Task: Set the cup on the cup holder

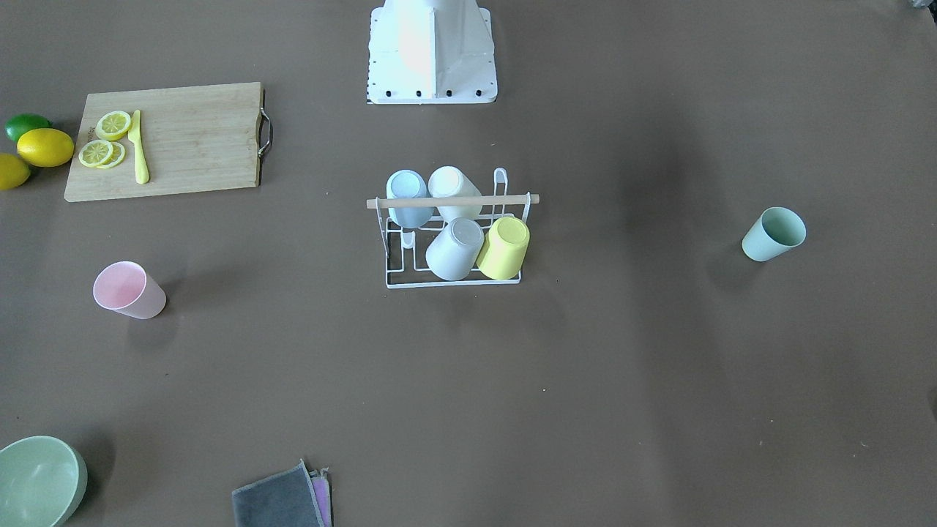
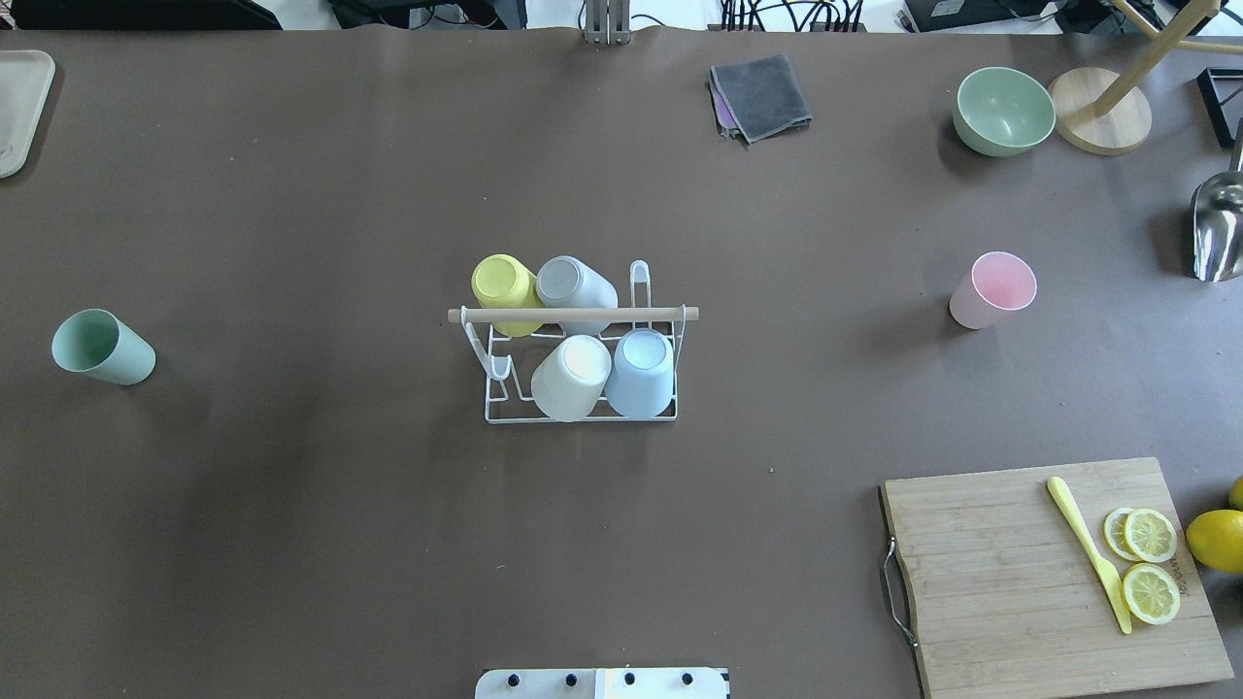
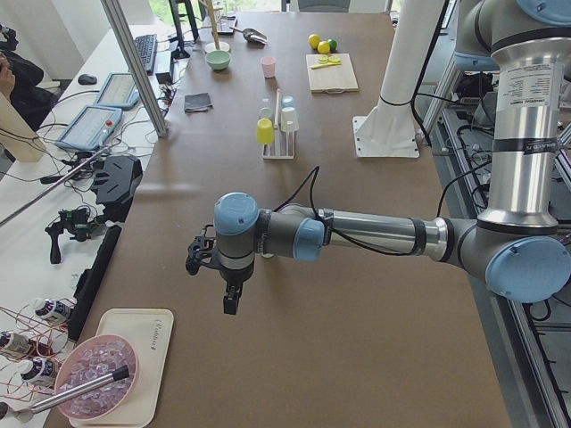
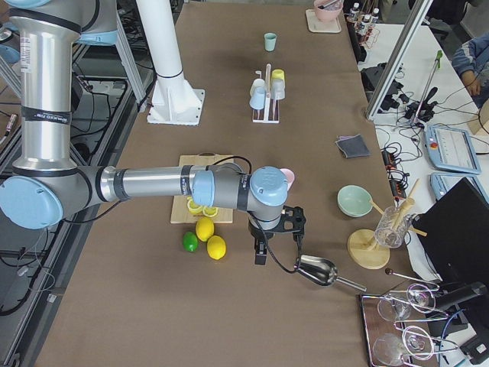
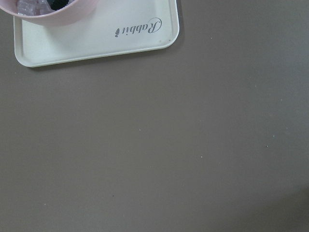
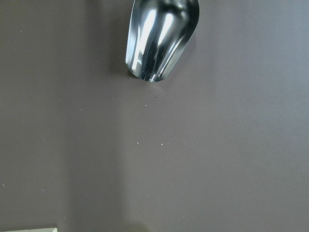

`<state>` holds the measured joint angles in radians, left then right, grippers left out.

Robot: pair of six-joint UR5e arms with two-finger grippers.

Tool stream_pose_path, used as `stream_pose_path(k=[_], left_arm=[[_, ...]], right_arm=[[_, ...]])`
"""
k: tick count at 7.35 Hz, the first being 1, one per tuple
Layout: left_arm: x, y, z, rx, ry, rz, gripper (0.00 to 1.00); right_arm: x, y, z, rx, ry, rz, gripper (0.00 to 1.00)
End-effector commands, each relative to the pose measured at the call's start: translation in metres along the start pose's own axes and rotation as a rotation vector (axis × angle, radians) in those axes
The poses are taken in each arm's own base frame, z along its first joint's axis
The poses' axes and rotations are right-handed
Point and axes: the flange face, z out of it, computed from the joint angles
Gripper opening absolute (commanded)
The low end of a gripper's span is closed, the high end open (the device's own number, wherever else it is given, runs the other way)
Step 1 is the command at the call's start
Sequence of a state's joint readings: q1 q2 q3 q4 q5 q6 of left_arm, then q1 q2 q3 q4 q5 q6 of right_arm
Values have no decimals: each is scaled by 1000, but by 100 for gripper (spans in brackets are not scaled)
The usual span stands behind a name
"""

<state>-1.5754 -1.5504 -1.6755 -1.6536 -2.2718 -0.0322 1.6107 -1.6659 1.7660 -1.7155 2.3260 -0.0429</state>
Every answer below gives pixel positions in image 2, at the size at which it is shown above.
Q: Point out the beige plastic tray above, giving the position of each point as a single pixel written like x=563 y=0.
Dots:
x=26 y=77

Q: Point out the lemon slice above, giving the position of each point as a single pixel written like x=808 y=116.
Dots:
x=1151 y=593
x=1140 y=535

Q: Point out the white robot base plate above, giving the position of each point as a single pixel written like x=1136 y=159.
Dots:
x=623 y=682

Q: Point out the mint green plastic cup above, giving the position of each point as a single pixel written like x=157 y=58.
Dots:
x=95 y=344

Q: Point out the white wire cup rack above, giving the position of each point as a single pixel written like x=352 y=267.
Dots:
x=511 y=343

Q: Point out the green ceramic bowl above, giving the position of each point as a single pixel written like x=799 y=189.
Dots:
x=1000 y=111

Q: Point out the light blue plastic cup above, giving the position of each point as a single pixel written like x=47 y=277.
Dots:
x=641 y=382

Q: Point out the pink plastic cup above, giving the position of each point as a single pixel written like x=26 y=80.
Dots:
x=998 y=285

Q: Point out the metal scoop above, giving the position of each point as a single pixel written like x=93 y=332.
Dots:
x=1217 y=223

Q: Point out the yellow plastic knife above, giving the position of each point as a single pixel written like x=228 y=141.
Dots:
x=1105 y=570

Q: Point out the yellow plastic cup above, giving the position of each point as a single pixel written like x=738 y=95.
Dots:
x=503 y=282

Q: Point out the grey folded cloth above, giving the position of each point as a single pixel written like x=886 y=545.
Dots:
x=757 y=99

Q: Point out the lemon slice upper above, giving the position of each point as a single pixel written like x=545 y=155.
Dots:
x=1140 y=535

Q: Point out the whole yellow lemon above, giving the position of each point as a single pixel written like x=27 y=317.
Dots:
x=1215 y=540

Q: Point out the wooden cutting board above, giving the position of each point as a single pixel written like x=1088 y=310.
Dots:
x=1004 y=603

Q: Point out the grey plastic cup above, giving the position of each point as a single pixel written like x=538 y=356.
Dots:
x=564 y=281

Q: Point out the cream white plastic cup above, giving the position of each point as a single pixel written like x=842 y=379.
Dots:
x=569 y=382

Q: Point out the wooden mug tree stand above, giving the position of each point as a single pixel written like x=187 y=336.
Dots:
x=1105 y=113

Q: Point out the lemon slice lower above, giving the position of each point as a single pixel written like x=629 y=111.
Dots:
x=1151 y=593

